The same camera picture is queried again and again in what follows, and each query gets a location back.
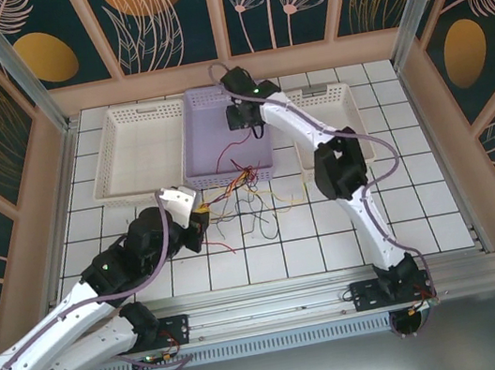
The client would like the thin red cable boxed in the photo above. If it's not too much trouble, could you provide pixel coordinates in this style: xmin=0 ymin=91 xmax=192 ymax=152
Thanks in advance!
xmin=187 ymin=157 xmax=273 ymax=260
xmin=212 ymin=130 xmax=261 ymax=174

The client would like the purple plastic basket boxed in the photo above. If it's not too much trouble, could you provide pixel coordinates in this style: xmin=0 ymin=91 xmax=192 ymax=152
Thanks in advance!
xmin=169 ymin=76 xmax=281 ymax=195

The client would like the large white plastic basket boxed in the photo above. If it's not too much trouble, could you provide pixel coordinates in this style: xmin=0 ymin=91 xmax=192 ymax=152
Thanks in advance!
xmin=81 ymin=96 xmax=201 ymax=215

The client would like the small white plastic basket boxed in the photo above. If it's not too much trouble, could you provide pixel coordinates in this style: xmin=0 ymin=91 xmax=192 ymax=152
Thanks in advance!
xmin=283 ymin=79 xmax=379 ymax=185

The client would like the red and yellow base wiring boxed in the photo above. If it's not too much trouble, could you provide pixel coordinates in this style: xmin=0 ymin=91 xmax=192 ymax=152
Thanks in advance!
xmin=128 ymin=332 xmax=186 ymax=370
xmin=404 ymin=294 xmax=443 ymax=317

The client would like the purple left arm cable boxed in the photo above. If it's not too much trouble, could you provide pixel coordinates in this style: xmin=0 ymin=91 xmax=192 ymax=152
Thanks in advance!
xmin=0 ymin=197 xmax=200 ymax=370

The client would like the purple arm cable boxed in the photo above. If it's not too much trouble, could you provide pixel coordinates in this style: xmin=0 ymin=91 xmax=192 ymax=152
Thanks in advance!
xmin=206 ymin=32 xmax=445 ymax=364
xmin=0 ymin=197 xmax=200 ymax=370

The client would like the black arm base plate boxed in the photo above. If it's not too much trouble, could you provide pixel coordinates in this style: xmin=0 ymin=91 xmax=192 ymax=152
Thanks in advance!
xmin=348 ymin=275 xmax=396 ymax=317
xmin=103 ymin=312 xmax=194 ymax=360

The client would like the long aluminium mounting rail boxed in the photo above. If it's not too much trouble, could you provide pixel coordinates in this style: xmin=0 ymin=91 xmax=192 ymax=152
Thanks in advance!
xmin=11 ymin=243 xmax=495 ymax=370

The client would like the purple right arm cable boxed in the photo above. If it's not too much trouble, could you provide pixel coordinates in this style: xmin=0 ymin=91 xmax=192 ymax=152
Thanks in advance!
xmin=206 ymin=32 xmax=445 ymax=364

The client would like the slotted grey cable tray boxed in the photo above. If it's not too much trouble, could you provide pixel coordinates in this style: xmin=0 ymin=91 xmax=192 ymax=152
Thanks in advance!
xmin=69 ymin=316 xmax=398 ymax=370

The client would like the aluminium corner post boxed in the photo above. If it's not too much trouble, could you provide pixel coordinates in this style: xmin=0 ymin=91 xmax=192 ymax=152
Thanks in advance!
xmin=0 ymin=0 xmax=78 ymax=144

